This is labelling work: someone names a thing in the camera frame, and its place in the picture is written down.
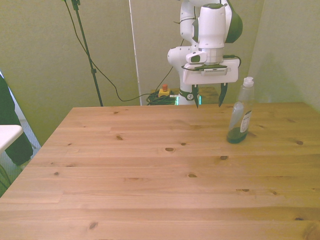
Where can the black camera tripod stand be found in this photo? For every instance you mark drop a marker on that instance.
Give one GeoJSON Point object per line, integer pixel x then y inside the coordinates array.
{"type": "Point", "coordinates": [86, 50]}

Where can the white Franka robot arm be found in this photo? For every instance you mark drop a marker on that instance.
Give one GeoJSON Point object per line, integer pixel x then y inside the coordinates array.
{"type": "Point", "coordinates": [211, 27]}

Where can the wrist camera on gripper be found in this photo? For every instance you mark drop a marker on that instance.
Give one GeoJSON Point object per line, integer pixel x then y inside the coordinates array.
{"type": "Point", "coordinates": [211, 68]}

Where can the yellow emergency stop button box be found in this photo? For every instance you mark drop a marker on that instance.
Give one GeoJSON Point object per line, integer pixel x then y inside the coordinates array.
{"type": "Point", "coordinates": [165, 91]}

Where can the white vertical pole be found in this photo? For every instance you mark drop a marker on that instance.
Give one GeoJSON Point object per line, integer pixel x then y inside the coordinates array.
{"type": "Point", "coordinates": [135, 50]}

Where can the white side table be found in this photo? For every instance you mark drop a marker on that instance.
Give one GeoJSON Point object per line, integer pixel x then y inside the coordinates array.
{"type": "Point", "coordinates": [7, 136]}

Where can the clear dish soap bottle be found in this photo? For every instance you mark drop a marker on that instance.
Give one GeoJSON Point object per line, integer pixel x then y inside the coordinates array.
{"type": "Point", "coordinates": [241, 113]}

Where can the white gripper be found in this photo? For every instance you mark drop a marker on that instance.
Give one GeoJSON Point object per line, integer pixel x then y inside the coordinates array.
{"type": "Point", "coordinates": [225, 74]}

